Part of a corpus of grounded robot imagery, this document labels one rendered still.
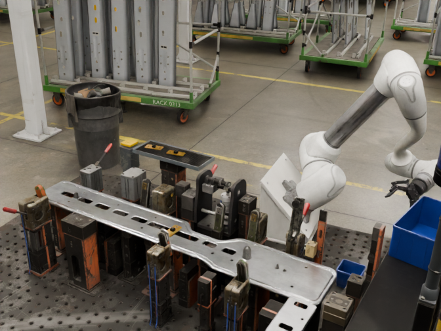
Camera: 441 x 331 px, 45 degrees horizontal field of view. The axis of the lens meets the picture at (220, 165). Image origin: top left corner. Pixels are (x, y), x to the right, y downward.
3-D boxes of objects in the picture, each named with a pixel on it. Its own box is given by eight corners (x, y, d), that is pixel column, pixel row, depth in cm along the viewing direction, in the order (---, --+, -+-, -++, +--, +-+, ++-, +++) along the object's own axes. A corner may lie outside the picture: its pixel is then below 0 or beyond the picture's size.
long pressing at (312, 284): (27, 199, 239) (27, 196, 238) (64, 180, 257) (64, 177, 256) (317, 308, 177) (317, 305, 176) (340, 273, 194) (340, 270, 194)
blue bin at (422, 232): (386, 255, 198) (392, 224, 193) (417, 222, 220) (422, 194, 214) (430, 272, 189) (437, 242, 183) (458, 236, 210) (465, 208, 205)
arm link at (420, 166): (435, 192, 254) (409, 184, 263) (451, 177, 262) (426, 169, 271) (436, 174, 249) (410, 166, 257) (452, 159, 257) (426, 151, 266)
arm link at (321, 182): (297, 203, 254) (333, 180, 242) (293, 173, 266) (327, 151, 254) (319, 215, 262) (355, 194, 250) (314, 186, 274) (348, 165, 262)
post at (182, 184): (176, 259, 249) (174, 183, 232) (182, 254, 253) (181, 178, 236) (185, 263, 247) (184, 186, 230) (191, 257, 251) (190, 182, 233)
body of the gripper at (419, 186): (420, 176, 249) (410, 186, 244) (430, 192, 249) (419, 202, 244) (408, 180, 255) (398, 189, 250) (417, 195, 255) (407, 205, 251)
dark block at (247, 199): (235, 283, 234) (238, 199, 216) (242, 274, 239) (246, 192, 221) (245, 287, 232) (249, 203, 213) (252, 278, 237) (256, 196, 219)
